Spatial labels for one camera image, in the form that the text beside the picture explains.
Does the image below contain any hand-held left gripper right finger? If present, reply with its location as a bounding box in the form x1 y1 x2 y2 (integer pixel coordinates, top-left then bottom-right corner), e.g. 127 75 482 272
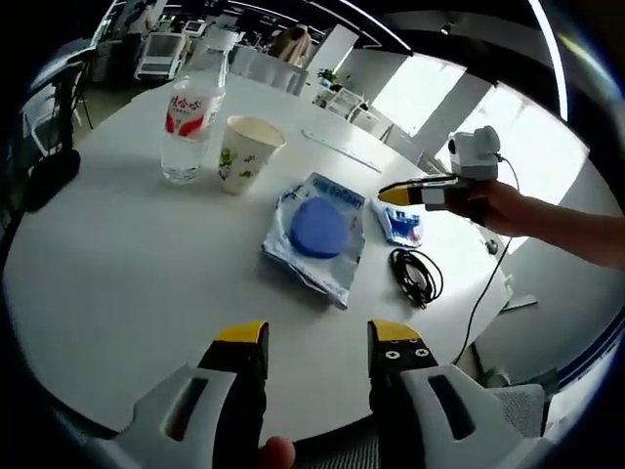
366 319 504 469

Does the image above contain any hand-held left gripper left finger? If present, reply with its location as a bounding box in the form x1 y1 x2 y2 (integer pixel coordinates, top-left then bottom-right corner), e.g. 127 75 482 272
131 320 270 469

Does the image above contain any blue tissue packet item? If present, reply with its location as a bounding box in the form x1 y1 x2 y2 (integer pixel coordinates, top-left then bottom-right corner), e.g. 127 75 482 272
370 197 424 245

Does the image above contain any black cable item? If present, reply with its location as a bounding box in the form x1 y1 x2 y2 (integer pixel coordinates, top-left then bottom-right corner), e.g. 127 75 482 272
389 247 444 310

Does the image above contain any blue disc bag item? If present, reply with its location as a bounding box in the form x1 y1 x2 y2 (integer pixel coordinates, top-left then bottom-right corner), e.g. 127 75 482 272
261 171 368 312

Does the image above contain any green-print paper cup item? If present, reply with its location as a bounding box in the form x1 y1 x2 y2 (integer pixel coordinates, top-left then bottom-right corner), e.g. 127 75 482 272
216 114 287 196

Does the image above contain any clear water bottle item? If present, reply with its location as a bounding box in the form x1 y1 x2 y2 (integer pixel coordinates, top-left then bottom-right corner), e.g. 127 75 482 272
159 41 230 186

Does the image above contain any person's right hand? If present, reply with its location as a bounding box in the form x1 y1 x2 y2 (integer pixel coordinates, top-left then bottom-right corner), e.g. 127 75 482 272
446 178 531 238

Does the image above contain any person's left hand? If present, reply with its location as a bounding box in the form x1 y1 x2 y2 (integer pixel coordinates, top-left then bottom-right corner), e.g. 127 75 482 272
258 436 297 469

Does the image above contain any clear plastic strip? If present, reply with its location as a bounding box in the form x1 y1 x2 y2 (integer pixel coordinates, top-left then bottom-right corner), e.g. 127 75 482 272
301 128 384 174

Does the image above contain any grey mesh chair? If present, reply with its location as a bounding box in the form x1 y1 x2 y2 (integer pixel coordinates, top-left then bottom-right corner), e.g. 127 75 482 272
480 383 548 439

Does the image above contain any white office chair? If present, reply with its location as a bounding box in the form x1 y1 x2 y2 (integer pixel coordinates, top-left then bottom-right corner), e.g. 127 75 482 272
329 87 368 119
135 31 185 79

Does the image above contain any curved ceiling light strip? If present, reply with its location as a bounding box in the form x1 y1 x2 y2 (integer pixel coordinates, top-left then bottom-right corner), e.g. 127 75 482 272
529 0 571 119

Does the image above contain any black laptop stand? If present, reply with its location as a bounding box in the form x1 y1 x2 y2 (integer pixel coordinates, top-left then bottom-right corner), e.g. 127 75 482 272
26 58 94 211

